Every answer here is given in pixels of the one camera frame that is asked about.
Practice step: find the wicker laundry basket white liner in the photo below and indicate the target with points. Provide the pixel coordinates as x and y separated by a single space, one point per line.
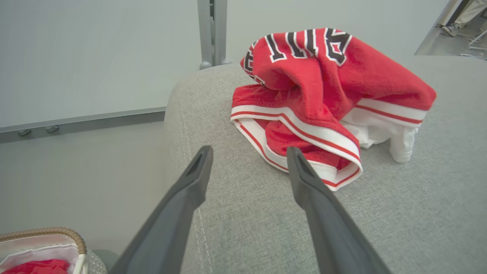
49 243

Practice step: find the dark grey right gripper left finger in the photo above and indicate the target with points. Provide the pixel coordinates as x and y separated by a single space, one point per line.
171 224

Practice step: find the white garment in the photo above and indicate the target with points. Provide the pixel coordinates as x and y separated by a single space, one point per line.
384 137

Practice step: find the person in beige trousers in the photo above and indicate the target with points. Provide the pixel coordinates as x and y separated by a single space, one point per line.
466 17

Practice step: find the grey metal partition frame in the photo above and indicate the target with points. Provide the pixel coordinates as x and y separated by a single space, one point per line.
211 34

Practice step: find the red basketball jersey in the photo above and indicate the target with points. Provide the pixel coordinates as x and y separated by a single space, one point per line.
315 91

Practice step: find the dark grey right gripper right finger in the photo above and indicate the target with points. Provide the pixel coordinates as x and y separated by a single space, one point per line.
331 228

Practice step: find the red garment in basket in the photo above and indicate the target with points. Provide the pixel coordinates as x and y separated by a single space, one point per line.
38 267

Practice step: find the grey fabric sofa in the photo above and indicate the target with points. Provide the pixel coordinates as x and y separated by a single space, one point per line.
380 213

